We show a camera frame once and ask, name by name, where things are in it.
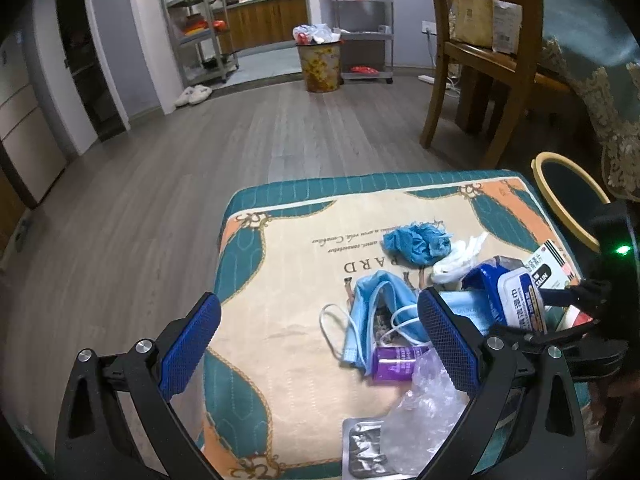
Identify clear plastic bag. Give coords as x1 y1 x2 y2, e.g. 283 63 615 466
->
381 347 473 476

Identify white cabinet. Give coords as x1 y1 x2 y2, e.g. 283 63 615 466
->
0 35 67 206

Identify wooden kitchen cabinet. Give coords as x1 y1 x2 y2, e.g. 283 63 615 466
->
220 0 308 56

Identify white bin liner bag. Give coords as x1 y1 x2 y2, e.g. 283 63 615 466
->
292 24 344 47

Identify tall metal shelf rack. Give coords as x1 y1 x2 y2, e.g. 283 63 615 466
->
157 0 240 88

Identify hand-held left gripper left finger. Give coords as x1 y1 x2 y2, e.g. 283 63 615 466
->
54 291 223 480

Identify tan paper bag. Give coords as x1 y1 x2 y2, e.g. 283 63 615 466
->
450 0 496 48

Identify teal lace tablecloth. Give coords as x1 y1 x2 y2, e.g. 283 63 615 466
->
525 0 640 231

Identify wooden chair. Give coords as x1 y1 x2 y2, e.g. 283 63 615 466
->
419 0 573 168

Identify purple packet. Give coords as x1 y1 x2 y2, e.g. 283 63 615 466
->
369 345 432 383

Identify grey metal shelf rack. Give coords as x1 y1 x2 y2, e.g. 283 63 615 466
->
327 0 396 85

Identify blue cloth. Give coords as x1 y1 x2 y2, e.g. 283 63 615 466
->
382 221 453 267

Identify teal bin with yellow rim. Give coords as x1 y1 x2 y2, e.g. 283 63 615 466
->
530 151 613 253

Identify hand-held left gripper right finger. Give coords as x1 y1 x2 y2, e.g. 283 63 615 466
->
416 287 588 480

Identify orange red item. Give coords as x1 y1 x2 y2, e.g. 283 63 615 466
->
182 20 226 36

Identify white green medicine box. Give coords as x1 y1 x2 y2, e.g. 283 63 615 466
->
524 239 596 333

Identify silver foil packet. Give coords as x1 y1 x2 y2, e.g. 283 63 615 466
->
342 417 401 480

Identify floral trash bin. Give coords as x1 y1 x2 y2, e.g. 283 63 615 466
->
296 40 344 93

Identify blue white wet wipes pack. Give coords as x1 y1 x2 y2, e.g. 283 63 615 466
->
461 259 548 333

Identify white tissue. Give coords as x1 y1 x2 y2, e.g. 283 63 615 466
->
430 232 490 286

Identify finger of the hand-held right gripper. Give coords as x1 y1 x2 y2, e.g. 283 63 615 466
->
540 279 613 311
492 321 601 358

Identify white printed bag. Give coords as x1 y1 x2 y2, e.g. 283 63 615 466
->
492 0 523 56

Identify blue face mask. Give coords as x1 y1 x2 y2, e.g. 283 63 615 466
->
440 292 496 336
320 270 432 368

